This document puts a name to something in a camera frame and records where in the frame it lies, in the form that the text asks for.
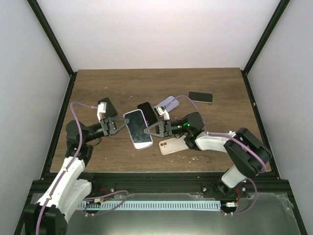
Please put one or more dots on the large lilac phone case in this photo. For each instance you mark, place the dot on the large lilac phone case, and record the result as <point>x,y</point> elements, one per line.
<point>138,129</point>

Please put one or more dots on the small lilac phone case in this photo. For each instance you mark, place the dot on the small lilac phone case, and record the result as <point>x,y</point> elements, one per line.
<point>170,103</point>

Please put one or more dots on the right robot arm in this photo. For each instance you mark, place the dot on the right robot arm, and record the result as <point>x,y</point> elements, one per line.
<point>248,154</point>

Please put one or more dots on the silver-edged black phone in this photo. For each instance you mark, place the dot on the silver-edged black phone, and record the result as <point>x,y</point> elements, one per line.
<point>201,97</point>

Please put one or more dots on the black aluminium frame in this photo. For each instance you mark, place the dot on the black aluminium frame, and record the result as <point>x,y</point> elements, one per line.
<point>154,182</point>

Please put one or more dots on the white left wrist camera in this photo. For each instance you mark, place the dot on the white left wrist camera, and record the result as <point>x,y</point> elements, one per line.
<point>101,111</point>

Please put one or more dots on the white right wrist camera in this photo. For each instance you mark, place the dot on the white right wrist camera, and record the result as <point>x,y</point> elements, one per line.
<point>161,112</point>

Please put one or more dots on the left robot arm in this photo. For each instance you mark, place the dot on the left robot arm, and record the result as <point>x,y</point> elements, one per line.
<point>50,214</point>

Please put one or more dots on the dark phone at left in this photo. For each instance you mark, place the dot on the dark phone at left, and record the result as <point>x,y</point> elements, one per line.
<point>110,109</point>

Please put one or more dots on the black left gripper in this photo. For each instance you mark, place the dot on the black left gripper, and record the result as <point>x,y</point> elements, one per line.
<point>113,129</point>

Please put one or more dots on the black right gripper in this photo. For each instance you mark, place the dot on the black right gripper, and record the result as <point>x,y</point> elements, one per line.
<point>164,129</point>

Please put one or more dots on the beige phone case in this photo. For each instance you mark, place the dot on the beige phone case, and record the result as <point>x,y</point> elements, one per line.
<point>172,145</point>

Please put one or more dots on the black phone case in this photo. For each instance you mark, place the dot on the black phone case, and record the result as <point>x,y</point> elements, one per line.
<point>148,113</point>

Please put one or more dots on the light blue slotted strip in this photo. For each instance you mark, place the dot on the light blue slotted strip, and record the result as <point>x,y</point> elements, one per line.
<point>154,206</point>

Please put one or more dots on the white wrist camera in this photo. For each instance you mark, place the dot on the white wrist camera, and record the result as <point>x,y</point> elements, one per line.
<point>161,112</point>
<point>101,111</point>

